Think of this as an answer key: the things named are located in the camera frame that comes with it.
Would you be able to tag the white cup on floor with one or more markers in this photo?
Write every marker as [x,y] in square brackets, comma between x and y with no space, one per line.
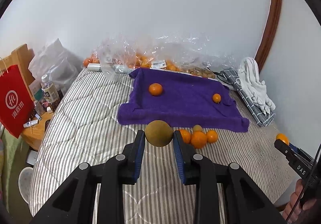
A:
[24,181]

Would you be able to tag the clear plastic bag left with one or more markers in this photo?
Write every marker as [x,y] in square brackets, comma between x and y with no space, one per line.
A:
[61,65]

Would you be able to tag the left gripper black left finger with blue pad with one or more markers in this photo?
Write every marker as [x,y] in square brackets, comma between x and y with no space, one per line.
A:
[73,201]

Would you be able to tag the clear plastic bag of oranges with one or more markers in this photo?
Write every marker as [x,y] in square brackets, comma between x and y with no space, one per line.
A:
[169,52]

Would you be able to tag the grey checked cloth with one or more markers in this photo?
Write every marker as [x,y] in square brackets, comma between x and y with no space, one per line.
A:
[230,77]

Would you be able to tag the bag of brown longans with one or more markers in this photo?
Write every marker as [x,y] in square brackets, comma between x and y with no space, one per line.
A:
[200,72]

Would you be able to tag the red paper bag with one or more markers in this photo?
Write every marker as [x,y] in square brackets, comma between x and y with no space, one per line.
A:
[16,104]

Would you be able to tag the white striped towel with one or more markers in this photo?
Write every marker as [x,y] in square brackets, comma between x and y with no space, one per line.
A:
[254,89]

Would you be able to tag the wooden bedside table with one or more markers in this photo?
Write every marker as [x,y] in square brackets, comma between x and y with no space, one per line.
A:
[34,135]

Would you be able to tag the plastic wrap roll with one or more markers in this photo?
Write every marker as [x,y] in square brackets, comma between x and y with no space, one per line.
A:
[109,68]

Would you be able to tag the small yellow-green fruit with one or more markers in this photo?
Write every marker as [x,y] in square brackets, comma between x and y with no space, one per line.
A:
[197,128]

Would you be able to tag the large orange group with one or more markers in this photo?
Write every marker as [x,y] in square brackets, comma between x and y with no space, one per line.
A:
[198,140]

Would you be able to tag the orange tangerine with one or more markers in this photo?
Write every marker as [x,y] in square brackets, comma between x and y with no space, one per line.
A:
[212,136]

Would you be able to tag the yellow-green round fruit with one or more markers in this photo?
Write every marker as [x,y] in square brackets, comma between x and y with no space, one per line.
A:
[158,133]

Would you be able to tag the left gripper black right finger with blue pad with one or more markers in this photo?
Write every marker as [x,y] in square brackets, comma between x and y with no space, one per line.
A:
[244,201]

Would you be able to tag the purple towel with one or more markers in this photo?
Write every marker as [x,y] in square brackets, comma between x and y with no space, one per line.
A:
[186,101]

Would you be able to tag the small orange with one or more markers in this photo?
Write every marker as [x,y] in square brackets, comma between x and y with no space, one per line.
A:
[283,138]
[216,98]

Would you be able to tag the plastic water bottle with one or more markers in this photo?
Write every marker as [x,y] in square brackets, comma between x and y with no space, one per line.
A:
[49,90]

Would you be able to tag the brown wooden door frame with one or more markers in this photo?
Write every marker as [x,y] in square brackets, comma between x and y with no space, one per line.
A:
[268,33]

